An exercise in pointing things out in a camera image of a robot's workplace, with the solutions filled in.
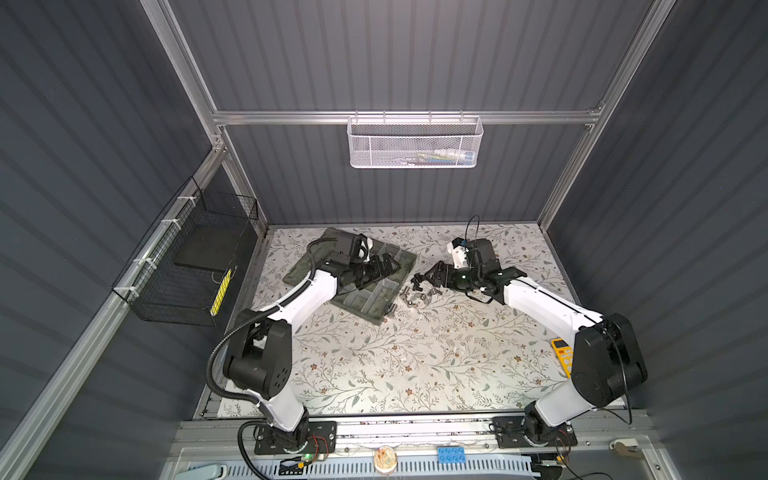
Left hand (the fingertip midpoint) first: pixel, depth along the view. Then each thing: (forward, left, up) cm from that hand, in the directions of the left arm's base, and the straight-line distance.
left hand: (391, 271), depth 87 cm
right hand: (-3, -13, -1) cm, 14 cm away
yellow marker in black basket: (-17, +41, +12) cm, 46 cm away
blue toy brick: (-45, -11, -14) cm, 48 cm away
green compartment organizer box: (-3, +7, -11) cm, 14 cm away
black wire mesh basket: (-6, +53, +11) cm, 55 cm away
